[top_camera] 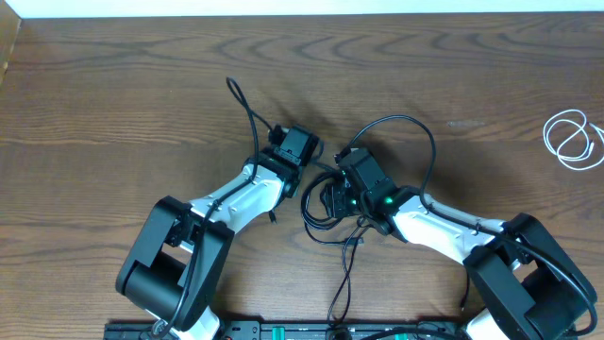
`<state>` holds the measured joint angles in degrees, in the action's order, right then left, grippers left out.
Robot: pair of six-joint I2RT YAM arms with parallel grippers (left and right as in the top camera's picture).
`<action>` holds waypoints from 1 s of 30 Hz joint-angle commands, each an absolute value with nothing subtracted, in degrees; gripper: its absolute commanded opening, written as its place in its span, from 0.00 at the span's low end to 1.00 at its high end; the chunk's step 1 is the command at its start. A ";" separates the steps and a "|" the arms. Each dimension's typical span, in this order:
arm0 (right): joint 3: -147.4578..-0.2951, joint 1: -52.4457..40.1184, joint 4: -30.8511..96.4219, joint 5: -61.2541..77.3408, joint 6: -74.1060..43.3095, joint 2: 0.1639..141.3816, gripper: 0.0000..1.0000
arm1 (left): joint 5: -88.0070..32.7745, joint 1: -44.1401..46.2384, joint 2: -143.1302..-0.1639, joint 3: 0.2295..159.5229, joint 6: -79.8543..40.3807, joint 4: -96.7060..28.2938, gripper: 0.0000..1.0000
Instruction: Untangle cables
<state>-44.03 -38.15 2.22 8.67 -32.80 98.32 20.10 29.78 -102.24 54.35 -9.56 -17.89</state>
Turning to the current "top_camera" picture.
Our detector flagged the white USB cable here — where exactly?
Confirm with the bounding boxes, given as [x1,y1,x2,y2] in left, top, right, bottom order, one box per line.
[542,109,604,172]

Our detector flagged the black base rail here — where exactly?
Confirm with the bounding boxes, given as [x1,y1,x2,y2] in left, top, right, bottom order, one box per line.
[103,318,579,340]

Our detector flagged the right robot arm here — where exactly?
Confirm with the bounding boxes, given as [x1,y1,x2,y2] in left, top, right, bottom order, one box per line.
[321,148,597,339]

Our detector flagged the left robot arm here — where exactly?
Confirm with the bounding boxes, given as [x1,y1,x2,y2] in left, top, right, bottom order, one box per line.
[106,126,321,339]

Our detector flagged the thin black USB cable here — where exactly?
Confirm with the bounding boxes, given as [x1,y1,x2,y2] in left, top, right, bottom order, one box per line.
[268,210,372,330]

